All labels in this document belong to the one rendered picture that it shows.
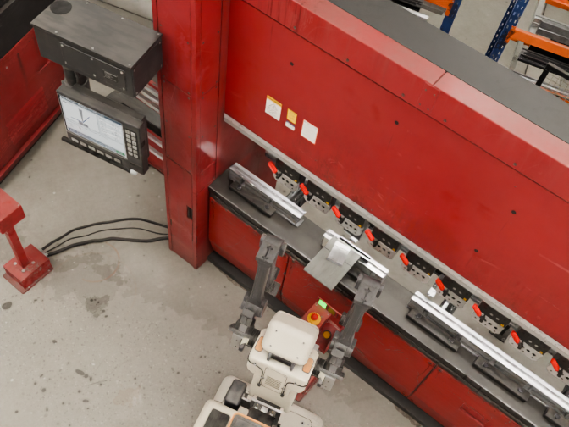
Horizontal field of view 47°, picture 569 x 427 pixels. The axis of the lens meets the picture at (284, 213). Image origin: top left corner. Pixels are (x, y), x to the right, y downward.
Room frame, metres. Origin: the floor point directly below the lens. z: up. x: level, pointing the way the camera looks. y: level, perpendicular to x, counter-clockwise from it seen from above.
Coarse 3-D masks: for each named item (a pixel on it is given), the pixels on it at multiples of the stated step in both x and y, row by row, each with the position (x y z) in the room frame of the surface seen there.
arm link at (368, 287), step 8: (368, 280) 1.30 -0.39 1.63; (376, 280) 1.31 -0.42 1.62; (360, 288) 1.26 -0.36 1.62; (368, 288) 1.27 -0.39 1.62; (376, 288) 1.27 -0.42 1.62; (360, 296) 1.23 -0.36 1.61; (368, 296) 1.24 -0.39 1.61; (360, 304) 1.20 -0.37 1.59; (368, 304) 1.20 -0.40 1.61; (352, 312) 1.20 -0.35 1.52; (360, 312) 1.19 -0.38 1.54; (352, 320) 1.19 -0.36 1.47; (360, 320) 1.19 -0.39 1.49; (344, 328) 1.21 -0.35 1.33; (352, 328) 1.18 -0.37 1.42; (336, 336) 1.18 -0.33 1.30; (344, 336) 1.17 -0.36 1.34; (352, 336) 1.17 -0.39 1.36; (344, 344) 1.15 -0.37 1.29; (352, 344) 1.16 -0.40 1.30
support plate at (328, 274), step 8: (336, 240) 1.85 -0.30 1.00; (328, 248) 1.79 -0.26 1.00; (320, 256) 1.74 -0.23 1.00; (328, 256) 1.75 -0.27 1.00; (352, 256) 1.78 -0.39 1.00; (360, 256) 1.79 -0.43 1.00; (312, 264) 1.68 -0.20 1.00; (320, 264) 1.69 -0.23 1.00; (328, 264) 1.70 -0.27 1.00; (336, 264) 1.71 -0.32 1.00; (344, 264) 1.72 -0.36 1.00; (352, 264) 1.73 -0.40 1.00; (312, 272) 1.63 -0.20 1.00; (320, 272) 1.64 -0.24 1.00; (328, 272) 1.65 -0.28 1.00; (336, 272) 1.66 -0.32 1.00; (344, 272) 1.67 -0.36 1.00; (320, 280) 1.60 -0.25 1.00; (328, 280) 1.60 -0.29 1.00; (336, 280) 1.61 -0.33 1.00
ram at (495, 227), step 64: (256, 64) 2.13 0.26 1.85; (320, 64) 1.98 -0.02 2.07; (256, 128) 2.12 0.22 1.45; (320, 128) 1.95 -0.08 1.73; (384, 128) 1.82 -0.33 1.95; (448, 128) 1.71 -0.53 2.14; (384, 192) 1.77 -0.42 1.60; (448, 192) 1.65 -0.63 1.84; (512, 192) 1.56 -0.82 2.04; (448, 256) 1.59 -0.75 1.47; (512, 256) 1.49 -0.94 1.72; (512, 320) 1.40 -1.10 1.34
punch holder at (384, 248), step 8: (376, 232) 1.75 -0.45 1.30; (384, 232) 1.73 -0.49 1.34; (368, 240) 1.76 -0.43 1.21; (376, 240) 1.74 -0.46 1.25; (384, 240) 1.73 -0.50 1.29; (392, 240) 1.71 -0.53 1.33; (376, 248) 1.73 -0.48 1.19; (384, 248) 1.71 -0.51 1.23; (392, 248) 1.70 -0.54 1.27; (384, 256) 1.71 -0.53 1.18; (392, 256) 1.69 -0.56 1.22
